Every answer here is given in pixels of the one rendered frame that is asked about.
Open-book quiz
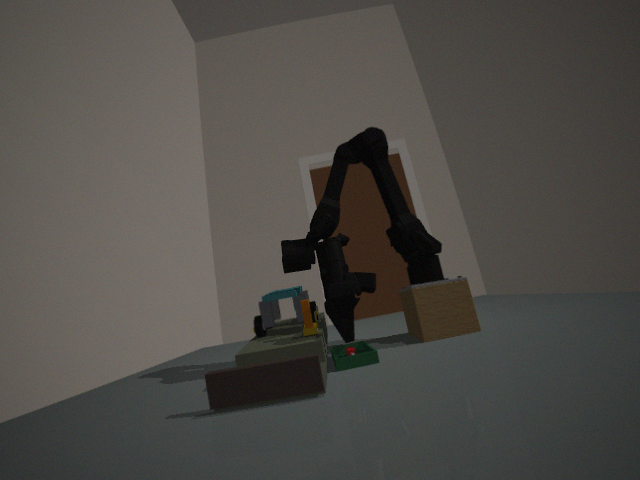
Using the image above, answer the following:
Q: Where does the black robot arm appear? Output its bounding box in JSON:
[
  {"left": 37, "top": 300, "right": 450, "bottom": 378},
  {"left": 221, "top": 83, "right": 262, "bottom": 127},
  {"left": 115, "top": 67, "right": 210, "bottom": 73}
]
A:
[{"left": 281, "top": 127, "right": 448, "bottom": 293}]

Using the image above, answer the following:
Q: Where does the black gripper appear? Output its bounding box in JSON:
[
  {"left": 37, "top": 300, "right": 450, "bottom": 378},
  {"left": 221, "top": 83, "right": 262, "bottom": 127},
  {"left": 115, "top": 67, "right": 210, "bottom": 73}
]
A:
[{"left": 319, "top": 261, "right": 362, "bottom": 343}]

